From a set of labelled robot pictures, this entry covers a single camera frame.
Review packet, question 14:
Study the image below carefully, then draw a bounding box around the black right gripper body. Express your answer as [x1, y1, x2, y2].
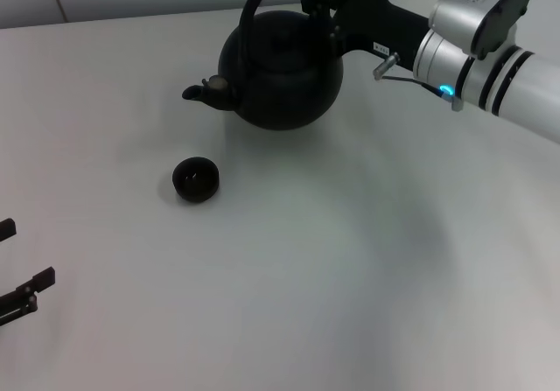
[334, 0, 432, 71]

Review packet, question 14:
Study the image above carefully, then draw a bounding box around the black round teapot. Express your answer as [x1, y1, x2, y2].
[181, 0, 345, 132]

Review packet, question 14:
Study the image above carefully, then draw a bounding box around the dark round teacup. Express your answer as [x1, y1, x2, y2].
[171, 156, 221, 203]

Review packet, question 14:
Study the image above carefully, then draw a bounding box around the right gripper connector cable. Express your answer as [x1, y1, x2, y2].
[372, 52, 465, 113]

